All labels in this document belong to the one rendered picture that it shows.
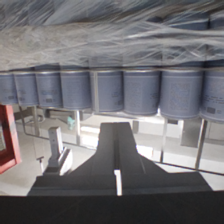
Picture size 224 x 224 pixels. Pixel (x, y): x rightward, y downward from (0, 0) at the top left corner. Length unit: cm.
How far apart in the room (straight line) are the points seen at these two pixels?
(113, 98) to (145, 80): 7
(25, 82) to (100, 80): 19
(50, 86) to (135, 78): 18
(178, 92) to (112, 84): 11
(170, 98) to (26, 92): 31
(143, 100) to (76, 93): 13
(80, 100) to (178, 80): 18
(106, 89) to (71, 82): 7
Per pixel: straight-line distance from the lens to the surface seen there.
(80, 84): 33
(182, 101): 27
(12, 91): 47
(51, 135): 49
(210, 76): 29
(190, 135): 293
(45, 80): 37
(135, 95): 28
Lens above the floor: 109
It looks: 16 degrees up
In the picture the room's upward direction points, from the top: 180 degrees counter-clockwise
